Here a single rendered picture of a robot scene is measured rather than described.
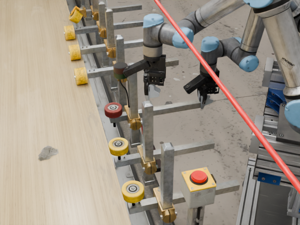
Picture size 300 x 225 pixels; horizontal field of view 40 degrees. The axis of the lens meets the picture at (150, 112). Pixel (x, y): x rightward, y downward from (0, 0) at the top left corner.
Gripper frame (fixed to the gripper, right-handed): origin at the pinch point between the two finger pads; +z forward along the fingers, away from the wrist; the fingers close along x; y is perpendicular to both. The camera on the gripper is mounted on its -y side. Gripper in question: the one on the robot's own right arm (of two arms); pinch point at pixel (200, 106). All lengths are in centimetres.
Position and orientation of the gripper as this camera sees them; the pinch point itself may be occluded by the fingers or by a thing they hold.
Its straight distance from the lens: 198.5
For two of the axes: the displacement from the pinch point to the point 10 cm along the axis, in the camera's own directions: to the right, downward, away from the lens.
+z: 0.1, 8.0, 5.9
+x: -2.6, -5.7, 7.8
